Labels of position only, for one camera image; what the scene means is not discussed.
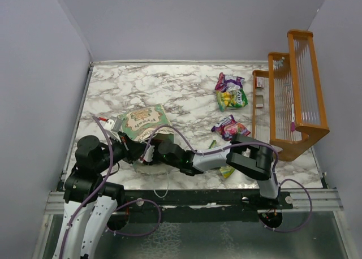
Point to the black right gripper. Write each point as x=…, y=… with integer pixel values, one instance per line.
x=156, y=148

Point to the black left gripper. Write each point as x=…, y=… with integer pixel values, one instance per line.
x=133, y=150

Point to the green illustrated paper bag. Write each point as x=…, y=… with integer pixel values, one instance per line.
x=145, y=123

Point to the green yellow snack bag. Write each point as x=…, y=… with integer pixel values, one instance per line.
x=225, y=171

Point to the purple raspberry candy bag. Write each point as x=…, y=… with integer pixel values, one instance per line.
x=227, y=127

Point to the green yellow candy bag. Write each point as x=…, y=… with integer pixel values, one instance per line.
x=233, y=99

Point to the purple white snack bag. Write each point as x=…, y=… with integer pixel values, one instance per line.
x=228, y=83

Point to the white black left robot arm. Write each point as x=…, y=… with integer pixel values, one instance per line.
x=88, y=201

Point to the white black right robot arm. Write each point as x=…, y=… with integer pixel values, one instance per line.
x=253, y=158

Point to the small grey box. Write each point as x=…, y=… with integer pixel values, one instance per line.
x=259, y=101

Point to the red white small box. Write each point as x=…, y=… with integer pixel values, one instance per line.
x=259, y=82

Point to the pink white pen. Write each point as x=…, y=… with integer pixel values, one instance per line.
x=292, y=118

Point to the orange wooden tiered rack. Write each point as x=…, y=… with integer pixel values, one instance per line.
x=291, y=77

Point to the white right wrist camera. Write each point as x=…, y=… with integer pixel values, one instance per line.
x=147, y=157

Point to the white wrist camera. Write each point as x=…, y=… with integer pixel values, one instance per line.
x=147, y=157
x=112, y=127

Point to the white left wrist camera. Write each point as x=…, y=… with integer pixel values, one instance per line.
x=112, y=127

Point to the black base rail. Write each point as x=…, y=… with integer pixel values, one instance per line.
x=200, y=205

